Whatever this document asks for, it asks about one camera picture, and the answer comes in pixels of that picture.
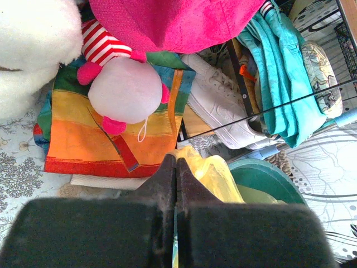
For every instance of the beige chenille duster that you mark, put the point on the beige chenille duster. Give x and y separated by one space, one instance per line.
280 160

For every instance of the yellow trash bag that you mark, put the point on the yellow trash bag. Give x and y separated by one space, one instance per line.
214 176

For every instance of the black wire basket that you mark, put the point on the black wire basket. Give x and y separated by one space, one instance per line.
346 64

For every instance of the magenta knit hat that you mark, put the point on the magenta knit hat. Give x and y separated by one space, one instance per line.
176 26

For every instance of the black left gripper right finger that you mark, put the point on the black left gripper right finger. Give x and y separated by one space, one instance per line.
291 238

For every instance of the teal folded cloth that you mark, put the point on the teal folded cloth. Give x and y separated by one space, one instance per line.
290 110

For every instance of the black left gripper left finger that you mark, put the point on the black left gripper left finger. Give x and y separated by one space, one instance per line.
135 230

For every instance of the rainbow striped bag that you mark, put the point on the rainbow striped bag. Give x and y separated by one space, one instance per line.
72 136

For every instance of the pink white plush doll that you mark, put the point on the pink white plush doll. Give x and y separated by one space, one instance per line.
124 88

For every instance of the white storage box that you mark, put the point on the white storage box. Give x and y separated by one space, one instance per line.
216 99

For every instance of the white fluffy plush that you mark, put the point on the white fluffy plush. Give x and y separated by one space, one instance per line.
36 38

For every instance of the teal trash bin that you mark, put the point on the teal trash bin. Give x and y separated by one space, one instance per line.
263 176

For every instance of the grey patterned pouch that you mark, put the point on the grey patterned pouch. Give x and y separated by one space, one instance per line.
322 79

